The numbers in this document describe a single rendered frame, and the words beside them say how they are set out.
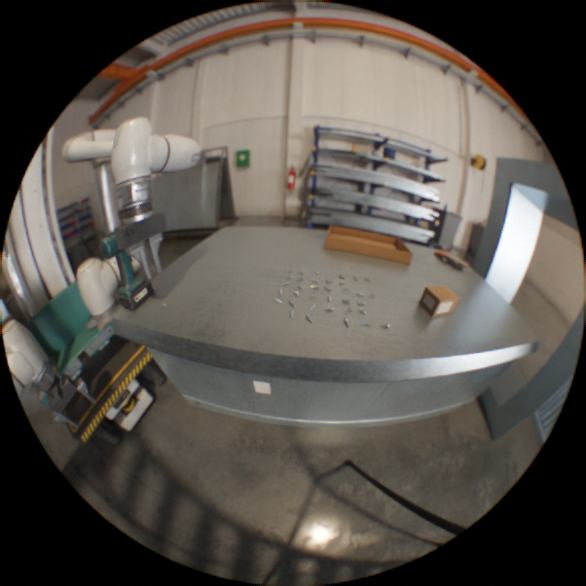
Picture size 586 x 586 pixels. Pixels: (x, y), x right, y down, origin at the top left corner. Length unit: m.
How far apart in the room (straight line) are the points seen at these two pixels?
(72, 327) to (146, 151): 0.86
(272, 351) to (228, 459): 0.71
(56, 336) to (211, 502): 0.98
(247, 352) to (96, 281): 0.73
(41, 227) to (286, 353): 1.13
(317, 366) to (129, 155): 0.58
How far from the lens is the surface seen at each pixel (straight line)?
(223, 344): 0.41
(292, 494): 0.95
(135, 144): 0.47
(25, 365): 0.67
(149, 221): 0.50
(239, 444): 0.98
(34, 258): 1.12
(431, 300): 0.62
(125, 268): 0.62
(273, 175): 5.17
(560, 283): 9.52
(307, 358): 0.37
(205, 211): 3.27
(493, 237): 1.70
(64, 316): 1.08
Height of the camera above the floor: 0.95
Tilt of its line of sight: 34 degrees down
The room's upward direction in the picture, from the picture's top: 3 degrees clockwise
